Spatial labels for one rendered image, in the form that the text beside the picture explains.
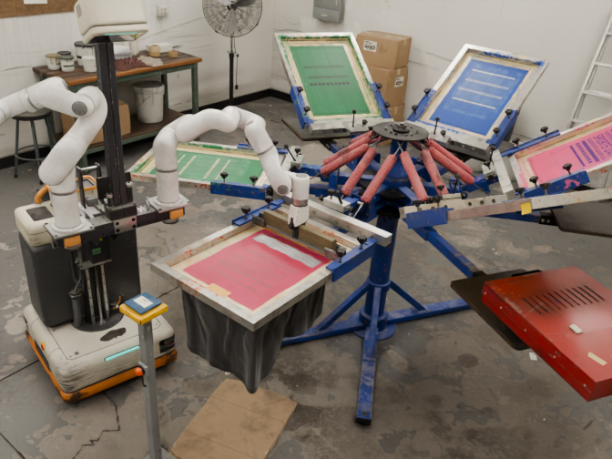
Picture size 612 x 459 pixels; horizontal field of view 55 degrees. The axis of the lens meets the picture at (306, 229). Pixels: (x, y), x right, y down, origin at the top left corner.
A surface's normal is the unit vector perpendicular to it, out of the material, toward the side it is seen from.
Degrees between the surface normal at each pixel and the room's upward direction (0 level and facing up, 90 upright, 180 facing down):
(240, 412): 0
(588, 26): 90
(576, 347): 0
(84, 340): 0
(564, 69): 90
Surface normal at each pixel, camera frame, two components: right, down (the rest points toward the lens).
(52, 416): 0.07, -0.87
